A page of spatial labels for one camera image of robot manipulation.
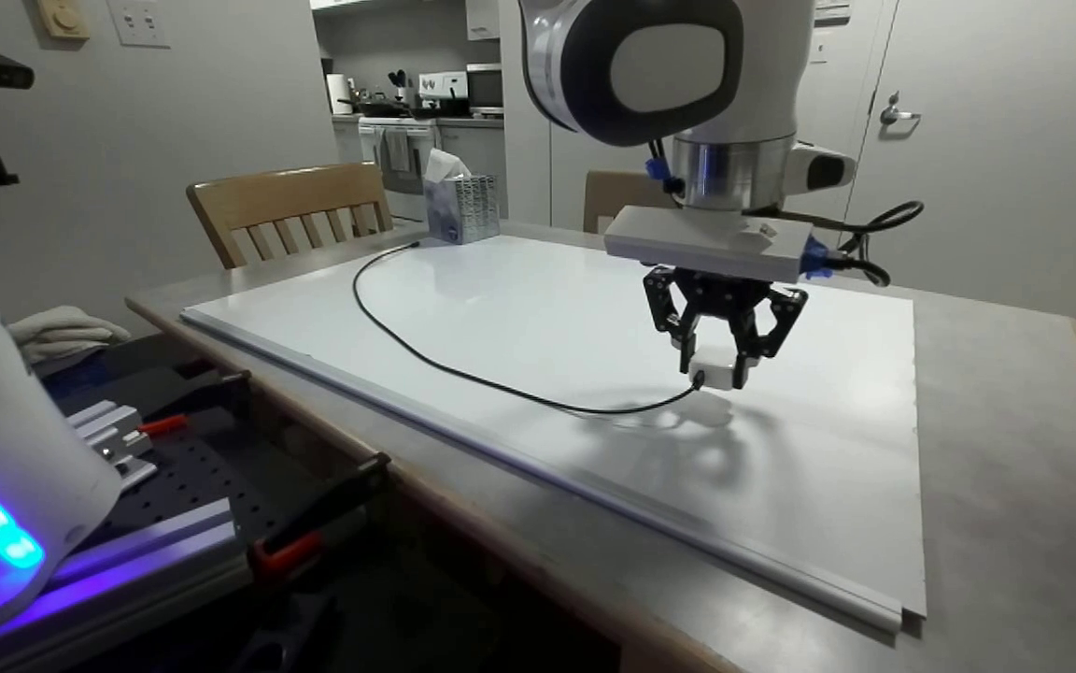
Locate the white wall outlet plate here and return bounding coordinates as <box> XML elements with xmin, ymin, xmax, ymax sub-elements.
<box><xmin>106</xmin><ymin>0</ymin><xmax>178</xmax><ymax>51</ymax></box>

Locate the aluminium profile rail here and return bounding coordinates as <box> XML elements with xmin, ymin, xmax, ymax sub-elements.
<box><xmin>0</xmin><ymin>494</ymin><xmax>253</xmax><ymax>673</ymax></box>

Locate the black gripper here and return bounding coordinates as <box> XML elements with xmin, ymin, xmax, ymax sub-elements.
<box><xmin>644</xmin><ymin>267</ymin><xmax>812</xmax><ymax>393</ymax></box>

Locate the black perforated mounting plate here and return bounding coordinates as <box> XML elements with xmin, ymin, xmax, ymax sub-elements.
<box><xmin>30</xmin><ymin>329</ymin><xmax>400</xmax><ymax>628</ymax></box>

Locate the orange handled black clamp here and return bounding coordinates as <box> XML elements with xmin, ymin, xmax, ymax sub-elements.
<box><xmin>244</xmin><ymin>449</ymin><xmax>395</xmax><ymax>587</ymax></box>

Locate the silver door lever handle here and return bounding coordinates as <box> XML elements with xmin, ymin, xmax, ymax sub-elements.
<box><xmin>873</xmin><ymin>90</ymin><xmax>925</xmax><ymax>142</ymax></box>

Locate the white folded cloth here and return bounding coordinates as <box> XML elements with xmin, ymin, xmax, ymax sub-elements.
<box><xmin>6</xmin><ymin>302</ymin><xmax>133</xmax><ymax>370</ymax></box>

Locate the white microwave oven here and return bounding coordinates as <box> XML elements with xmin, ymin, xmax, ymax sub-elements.
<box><xmin>416</xmin><ymin>67</ymin><xmax>473</xmax><ymax>104</ymax></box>

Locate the large white whiteboard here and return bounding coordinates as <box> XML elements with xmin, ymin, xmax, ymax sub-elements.
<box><xmin>178</xmin><ymin>229</ymin><xmax>934</xmax><ymax>645</ymax></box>

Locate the white kitchen stove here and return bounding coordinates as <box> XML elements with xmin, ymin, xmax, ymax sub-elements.
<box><xmin>350</xmin><ymin>109</ymin><xmax>444</xmax><ymax>198</ymax></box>

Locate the red handled metal clamp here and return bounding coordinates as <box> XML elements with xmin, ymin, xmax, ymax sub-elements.
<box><xmin>65</xmin><ymin>393</ymin><xmax>199</xmax><ymax>494</ymax></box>

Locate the white charger with black cable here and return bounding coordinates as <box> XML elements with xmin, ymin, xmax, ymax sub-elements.
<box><xmin>347</xmin><ymin>239</ymin><xmax>743</xmax><ymax>420</ymax></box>

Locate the clear plastic bottle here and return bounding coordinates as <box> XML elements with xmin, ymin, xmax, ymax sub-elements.
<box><xmin>418</xmin><ymin>147</ymin><xmax>505</xmax><ymax>251</ymax></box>

